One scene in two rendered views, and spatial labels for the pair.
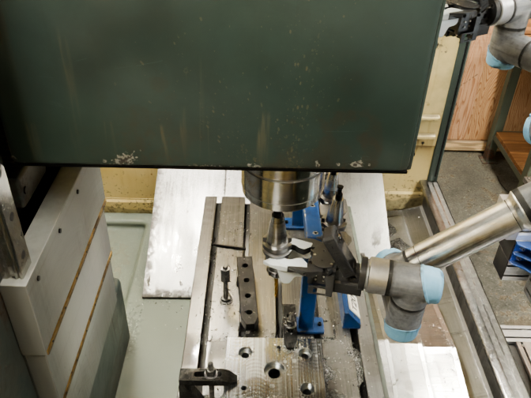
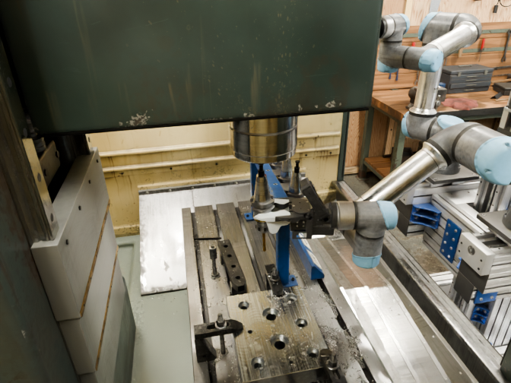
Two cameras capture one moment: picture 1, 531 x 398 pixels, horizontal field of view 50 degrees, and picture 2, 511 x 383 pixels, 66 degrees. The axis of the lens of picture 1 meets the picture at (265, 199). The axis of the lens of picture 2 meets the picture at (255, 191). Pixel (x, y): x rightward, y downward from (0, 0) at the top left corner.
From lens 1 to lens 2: 0.31 m
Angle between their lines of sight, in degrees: 11
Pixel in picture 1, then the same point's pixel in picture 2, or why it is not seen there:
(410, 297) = (374, 226)
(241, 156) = (238, 107)
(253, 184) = (244, 142)
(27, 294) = (58, 253)
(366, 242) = not seen: hidden behind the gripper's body
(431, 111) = (334, 128)
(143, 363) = (150, 345)
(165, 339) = (166, 323)
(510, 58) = (395, 61)
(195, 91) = (197, 46)
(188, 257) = (173, 258)
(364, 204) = not seen: hidden behind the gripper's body
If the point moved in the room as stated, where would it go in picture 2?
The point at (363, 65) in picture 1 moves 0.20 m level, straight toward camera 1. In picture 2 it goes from (331, 12) to (357, 23)
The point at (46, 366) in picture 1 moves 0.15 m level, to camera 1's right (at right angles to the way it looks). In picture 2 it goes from (79, 330) to (155, 318)
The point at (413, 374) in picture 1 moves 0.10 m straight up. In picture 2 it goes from (367, 308) to (371, 288)
